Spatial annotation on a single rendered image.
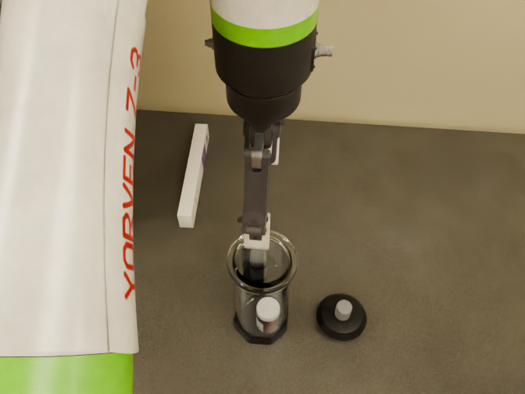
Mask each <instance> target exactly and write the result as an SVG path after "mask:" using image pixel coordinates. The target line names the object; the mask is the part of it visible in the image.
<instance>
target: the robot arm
mask: <svg viewBox="0 0 525 394"><path fill-rule="evenodd" d="M147 1H148V0H0V394H133V353H137V352H138V351H139V347H138V326H137V314H136V297H135V281H134V216H133V203H134V143H135V127H136V115H137V103H138V86H139V77H140V70H141V56H142V49H143V43H144V37H145V27H146V19H145V11H146V6H147ZM209 2H210V12H211V21H212V38H209V40H207V39H205V46H208V48H212V50H214V57H215V66H216V72H217V74H218V76H219V78H220V80H221V81H222V82H223V83H224V84H225V85H226V94H227V103H228V105H229V107H230V108H231V110H232V111H233V112H234V113H235V114H237V115H238V116H239V117H240V118H242V119H244V121H243V131H242V133H243V135H244V137H245V144H244V151H243V157H244V162H245V173H244V194H243V216H238V218H237V222H238V223H242V226H241V233H242V234H244V244H245V248H246V249H263V250H268V249H269V247H270V213H267V211H268V201H269V190H270V170H271V165H277V164H278V160H279V144H280V129H281V124H282V125H284V119H285V118H287V117H288V116H290V115H291V114H292V113H293V112H294V111H295V110H296V109H297V108H298V105H299V103H300V100H301V92H302V84H304V83H305V82H306V81H307V80H308V78H309V76H310V74H311V72H313V69H315V66H314V59H316V57H320V56H329V57H332V54H333V46H327V45H321V44H320V43H318V42H317V41H316V36H317V35H318V32H317V31H316V27H317V19H318V12H319V4H320V0H209ZM250 143H251V145H252V147H253V149H250Z"/></svg>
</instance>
